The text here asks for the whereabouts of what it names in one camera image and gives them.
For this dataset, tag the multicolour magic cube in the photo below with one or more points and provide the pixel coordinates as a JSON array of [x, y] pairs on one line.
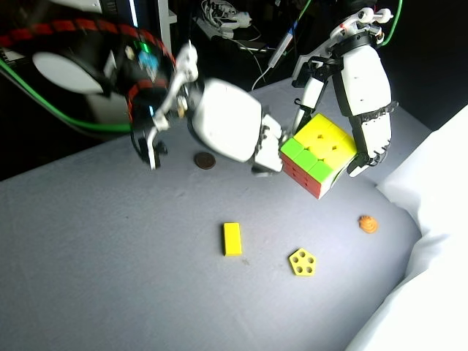
[[321, 139]]

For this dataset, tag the grey table cloth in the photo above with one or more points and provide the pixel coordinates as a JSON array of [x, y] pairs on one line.
[[109, 256]]

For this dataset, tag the yellow rectangular block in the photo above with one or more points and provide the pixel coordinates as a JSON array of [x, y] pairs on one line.
[[232, 237]]

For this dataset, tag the orange swirl toy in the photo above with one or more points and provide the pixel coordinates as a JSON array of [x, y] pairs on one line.
[[368, 225]]

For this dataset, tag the chocolate sandwich cookie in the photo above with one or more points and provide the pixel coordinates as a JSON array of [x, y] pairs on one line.
[[204, 161]]

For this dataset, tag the white backdrop sheet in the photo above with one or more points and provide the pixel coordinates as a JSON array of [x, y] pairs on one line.
[[438, 219]]

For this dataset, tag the white mechanical device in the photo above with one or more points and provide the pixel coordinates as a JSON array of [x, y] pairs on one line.
[[226, 18]]

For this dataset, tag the white computer case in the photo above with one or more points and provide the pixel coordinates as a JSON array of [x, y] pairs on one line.
[[84, 5]]

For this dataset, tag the yellow pentagon block with holes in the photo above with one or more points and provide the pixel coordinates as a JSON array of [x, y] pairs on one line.
[[302, 270]]

